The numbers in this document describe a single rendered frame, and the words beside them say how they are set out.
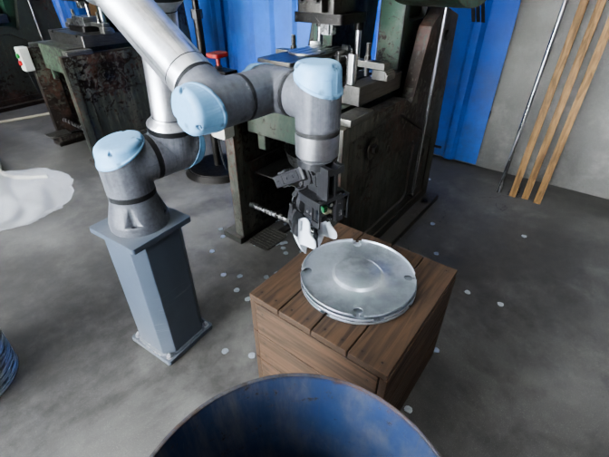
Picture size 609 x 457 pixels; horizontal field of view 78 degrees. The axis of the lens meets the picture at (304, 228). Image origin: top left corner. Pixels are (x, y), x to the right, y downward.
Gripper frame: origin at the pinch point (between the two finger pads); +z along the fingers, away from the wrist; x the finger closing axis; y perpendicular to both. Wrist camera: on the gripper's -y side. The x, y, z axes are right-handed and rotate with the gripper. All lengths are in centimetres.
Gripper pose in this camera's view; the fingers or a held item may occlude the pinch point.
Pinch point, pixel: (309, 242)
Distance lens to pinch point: 78.3
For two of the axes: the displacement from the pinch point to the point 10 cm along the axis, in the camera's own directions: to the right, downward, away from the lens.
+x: 7.9, -3.4, 5.0
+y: 6.1, 4.5, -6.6
